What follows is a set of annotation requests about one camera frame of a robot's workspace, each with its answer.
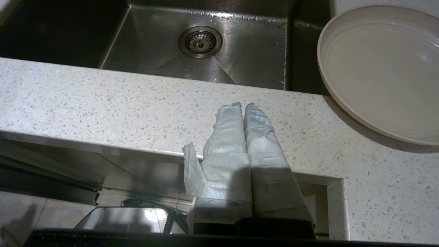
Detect paper-wrapped right gripper left finger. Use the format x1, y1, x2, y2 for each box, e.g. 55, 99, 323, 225
182, 102, 253, 234

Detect paper-wrapped right gripper right finger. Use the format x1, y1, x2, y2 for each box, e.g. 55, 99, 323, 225
244, 102, 317, 238

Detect cream white round plate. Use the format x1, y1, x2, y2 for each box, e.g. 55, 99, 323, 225
317, 4, 439, 146

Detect stainless steel sink basin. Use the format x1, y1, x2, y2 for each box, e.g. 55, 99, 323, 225
0, 0, 332, 96

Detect grey under-counter cabinet front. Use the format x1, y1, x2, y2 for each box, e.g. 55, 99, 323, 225
0, 130, 343, 240

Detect shiny metal robot chassis plate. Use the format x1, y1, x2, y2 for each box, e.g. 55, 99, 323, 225
73, 206, 172, 234

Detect round metal drain strainer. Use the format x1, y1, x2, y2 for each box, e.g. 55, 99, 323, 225
178, 25, 223, 59

